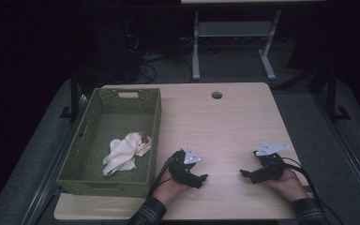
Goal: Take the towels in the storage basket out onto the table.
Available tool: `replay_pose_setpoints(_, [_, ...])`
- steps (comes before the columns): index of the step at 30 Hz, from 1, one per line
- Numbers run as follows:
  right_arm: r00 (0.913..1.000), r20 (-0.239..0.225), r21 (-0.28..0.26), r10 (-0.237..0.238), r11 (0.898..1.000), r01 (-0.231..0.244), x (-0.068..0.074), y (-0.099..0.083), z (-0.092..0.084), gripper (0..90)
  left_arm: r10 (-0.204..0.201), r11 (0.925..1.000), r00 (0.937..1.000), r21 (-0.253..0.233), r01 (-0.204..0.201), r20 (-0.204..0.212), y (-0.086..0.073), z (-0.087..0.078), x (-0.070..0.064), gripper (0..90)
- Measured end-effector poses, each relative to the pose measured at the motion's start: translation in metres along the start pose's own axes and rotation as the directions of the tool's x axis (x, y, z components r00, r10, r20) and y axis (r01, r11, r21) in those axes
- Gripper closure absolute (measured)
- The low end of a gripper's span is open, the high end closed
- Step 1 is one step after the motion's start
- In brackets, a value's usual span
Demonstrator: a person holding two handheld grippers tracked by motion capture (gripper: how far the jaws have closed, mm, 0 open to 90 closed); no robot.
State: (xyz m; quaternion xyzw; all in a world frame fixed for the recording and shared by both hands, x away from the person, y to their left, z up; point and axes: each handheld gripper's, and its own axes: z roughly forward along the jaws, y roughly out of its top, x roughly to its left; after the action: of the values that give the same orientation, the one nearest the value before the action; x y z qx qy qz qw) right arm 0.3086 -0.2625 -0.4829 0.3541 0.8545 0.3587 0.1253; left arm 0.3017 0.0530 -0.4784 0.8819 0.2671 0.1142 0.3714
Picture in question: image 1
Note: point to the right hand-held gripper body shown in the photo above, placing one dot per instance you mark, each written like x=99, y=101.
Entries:
x=267, y=168

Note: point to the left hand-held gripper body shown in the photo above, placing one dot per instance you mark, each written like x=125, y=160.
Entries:
x=184, y=173

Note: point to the white cloth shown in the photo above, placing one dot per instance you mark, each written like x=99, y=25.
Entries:
x=126, y=153

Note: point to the green woven basket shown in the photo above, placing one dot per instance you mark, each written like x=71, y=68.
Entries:
x=115, y=143

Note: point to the person's left hand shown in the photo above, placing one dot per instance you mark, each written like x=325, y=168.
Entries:
x=168, y=190

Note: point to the person's right hand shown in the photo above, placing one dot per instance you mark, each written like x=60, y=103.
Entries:
x=289, y=184

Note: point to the black metal stand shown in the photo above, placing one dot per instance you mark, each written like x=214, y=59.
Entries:
x=332, y=93
x=74, y=93

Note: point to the aluminium rail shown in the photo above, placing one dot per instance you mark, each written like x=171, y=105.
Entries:
x=350, y=156
x=53, y=168

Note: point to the white metal table frame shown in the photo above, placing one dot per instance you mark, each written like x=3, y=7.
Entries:
x=231, y=29

